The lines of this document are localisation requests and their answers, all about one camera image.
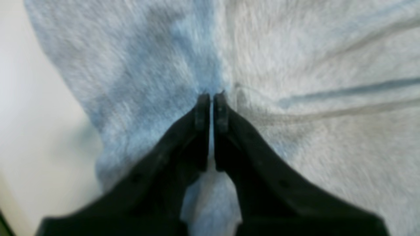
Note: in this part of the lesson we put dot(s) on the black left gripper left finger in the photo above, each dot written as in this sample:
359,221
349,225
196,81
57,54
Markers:
148,200

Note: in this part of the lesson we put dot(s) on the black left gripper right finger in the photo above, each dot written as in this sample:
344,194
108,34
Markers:
274,199

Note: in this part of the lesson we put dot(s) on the grey t-shirt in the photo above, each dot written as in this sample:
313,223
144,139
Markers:
331,85

